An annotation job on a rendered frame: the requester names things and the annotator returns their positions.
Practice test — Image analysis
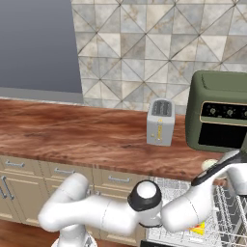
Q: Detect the silver drawer handle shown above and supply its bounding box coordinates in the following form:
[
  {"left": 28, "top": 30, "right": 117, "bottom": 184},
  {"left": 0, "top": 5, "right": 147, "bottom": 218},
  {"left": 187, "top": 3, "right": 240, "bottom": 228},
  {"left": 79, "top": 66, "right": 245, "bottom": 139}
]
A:
[
  {"left": 5, "top": 160, "right": 26, "bottom": 169},
  {"left": 53, "top": 167, "right": 76, "bottom": 176},
  {"left": 107, "top": 175, "right": 131, "bottom": 184}
]

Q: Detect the white wire dishwasher rack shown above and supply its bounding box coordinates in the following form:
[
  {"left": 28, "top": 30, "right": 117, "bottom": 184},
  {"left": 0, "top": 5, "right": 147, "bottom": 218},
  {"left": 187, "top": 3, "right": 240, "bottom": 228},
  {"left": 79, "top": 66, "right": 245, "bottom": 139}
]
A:
[{"left": 210, "top": 184, "right": 247, "bottom": 247}]

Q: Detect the grey two-slot toaster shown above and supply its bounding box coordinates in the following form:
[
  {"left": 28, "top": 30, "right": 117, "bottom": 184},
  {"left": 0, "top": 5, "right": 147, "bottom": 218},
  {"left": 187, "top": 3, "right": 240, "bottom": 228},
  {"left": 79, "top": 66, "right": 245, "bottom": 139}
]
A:
[{"left": 146, "top": 97, "right": 177, "bottom": 148}]

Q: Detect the beige drawer front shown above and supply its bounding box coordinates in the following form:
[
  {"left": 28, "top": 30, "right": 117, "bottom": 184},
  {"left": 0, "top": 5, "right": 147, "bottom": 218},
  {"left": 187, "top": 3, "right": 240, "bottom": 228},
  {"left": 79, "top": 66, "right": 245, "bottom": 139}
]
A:
[
  {"left": 0, "top": 154, "right": 43, "bottom": 178},
  {"left": 41, "top": 160, "right": 95, "bottom": 187},
  {"left": 92, "top": 167, "right": 151, "bottom": 196}
]

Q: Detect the green toaster oven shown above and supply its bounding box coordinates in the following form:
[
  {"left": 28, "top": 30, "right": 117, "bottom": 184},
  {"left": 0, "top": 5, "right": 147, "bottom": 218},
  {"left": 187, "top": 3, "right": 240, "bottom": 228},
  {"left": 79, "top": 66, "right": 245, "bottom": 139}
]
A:
[{"left": 185, "top": 69, "right": 247, "bottom": 154}]

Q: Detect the cream bowl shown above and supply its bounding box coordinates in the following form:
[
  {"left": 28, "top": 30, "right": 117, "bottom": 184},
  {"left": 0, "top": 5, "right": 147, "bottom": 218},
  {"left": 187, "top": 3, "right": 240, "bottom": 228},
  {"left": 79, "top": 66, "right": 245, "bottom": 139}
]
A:
[{"left": 201, "top": 158, "right": 230, "bottom": 180}]

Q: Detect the open dishwasher door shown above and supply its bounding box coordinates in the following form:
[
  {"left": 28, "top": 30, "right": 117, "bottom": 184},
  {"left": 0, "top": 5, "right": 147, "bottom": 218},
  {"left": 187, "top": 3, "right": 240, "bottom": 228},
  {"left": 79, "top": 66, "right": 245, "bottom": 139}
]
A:
[{"left": 140, "top": 176, "right": 226, "bottom": 247}]

